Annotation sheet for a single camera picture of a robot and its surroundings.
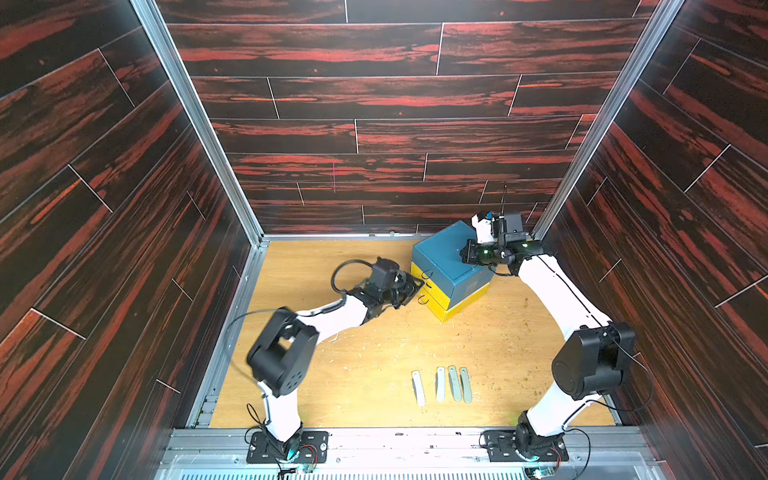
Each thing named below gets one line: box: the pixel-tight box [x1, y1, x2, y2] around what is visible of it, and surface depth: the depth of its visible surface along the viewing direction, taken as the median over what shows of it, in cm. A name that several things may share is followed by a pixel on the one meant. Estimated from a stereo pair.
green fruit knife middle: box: [448, 365, 463, 402], surface depth 86 cm
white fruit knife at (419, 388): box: [411, 370, 426, 407], surface depth 85 cm
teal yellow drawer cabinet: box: [411, 220, 495, 323], surface depth 88 cm
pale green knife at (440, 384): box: [435, 366, 446, 403], surface depth 86 cm
